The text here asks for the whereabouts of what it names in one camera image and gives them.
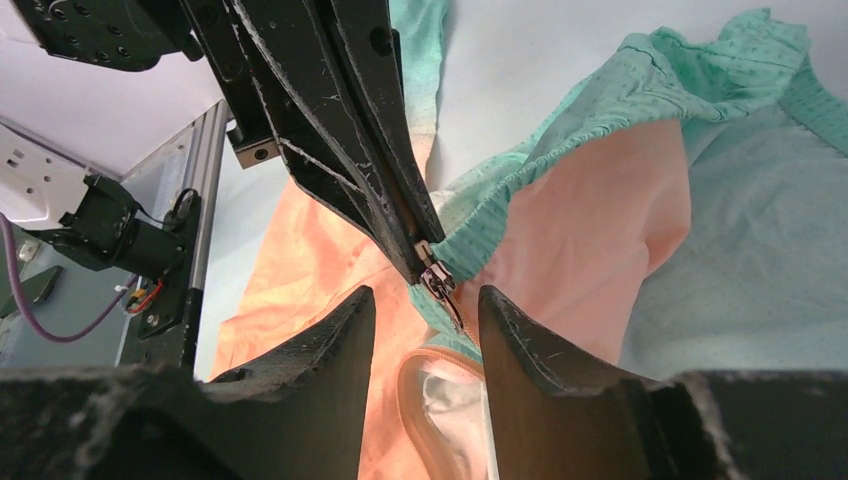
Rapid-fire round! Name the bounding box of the aluminium frame rail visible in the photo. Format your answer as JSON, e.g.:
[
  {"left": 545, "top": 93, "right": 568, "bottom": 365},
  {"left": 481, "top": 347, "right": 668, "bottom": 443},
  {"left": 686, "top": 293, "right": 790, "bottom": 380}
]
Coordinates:
[{"left": 115, "top": 99, "right": 233, "bottom": 369}]

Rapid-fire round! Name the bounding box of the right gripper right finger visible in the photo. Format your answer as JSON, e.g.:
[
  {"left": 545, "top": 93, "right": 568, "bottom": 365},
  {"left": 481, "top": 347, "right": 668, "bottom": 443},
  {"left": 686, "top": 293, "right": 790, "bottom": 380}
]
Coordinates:
[{"left": 479, "top": 286, "right": 847, "bottom": 479}]

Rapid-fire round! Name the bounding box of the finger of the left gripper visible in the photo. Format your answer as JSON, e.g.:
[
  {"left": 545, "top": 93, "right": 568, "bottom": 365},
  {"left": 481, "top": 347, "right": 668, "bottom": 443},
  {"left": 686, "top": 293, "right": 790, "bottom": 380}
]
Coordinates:
[
  {"left": 231, "top": 1, "right": 444, "bottom": 247},
  {"left": 182, "top": 1, "right": 428, "bottom": 284}
]

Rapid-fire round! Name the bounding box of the silver zipper slider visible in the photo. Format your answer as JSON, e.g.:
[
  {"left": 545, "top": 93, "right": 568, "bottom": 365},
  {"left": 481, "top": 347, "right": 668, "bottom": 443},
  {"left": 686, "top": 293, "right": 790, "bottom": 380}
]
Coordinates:
[{"left": 414, "top": 240, "right": 464, "bottom": 333}]

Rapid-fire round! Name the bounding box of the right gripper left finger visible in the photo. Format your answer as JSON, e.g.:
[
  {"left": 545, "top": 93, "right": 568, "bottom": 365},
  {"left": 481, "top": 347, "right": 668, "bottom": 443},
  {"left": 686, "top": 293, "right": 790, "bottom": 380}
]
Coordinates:
[{"left": 1, "top": 286, "right": 376, "bottom": 479}]

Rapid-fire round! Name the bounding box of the teal and orange jacket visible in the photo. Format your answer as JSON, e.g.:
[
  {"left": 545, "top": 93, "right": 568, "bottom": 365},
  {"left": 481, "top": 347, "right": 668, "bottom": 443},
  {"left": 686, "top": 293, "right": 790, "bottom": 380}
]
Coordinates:
[{"left": 212, "top": 8, "right": 847, "bottom": 479}]

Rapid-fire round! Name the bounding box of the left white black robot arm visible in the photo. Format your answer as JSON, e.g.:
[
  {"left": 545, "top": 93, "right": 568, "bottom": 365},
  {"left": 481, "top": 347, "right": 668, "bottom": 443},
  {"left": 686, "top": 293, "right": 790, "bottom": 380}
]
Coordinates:
[{"left": 1, "top": 1, "right": 446, "bottom": 368}]

